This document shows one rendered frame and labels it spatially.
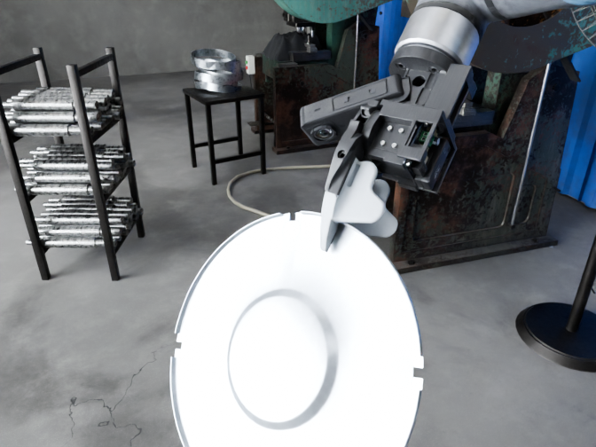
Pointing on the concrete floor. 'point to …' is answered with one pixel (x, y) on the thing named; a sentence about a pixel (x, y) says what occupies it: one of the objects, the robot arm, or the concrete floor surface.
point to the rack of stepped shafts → (72, 161)
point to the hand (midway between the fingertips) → (325, 238)
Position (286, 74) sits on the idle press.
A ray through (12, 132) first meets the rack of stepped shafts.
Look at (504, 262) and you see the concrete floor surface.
